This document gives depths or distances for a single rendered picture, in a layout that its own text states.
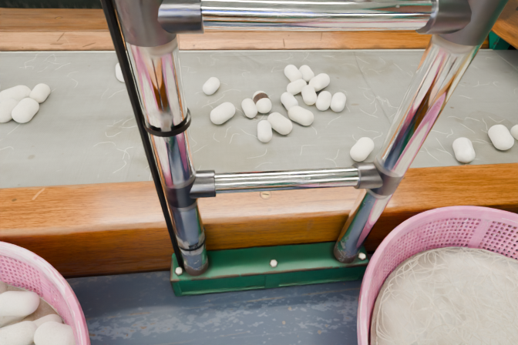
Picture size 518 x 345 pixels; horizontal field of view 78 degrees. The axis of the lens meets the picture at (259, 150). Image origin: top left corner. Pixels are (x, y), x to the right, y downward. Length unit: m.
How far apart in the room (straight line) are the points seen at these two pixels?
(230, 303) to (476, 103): 0.45
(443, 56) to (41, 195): 0.34
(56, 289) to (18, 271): 0.05
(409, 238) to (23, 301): 0.34
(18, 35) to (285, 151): 0.48
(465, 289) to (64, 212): 0.37
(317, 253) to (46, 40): 0.53
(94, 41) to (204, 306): 0.45
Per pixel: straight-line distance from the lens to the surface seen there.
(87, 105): 0.49
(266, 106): 0.43
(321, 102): 0.45
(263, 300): 0.36
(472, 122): 0.54
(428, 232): 0.36
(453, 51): 0.19
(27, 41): 0.66
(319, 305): 0.37
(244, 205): 0.31
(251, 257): 0.34
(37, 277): 0.33
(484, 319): 0.36
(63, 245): 0.35
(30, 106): 0.49
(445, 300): 0.36
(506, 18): 0.69
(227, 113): 0.41
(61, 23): 0.67
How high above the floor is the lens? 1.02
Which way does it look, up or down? 46 degrees down
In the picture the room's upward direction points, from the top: 4 degrees clockwise
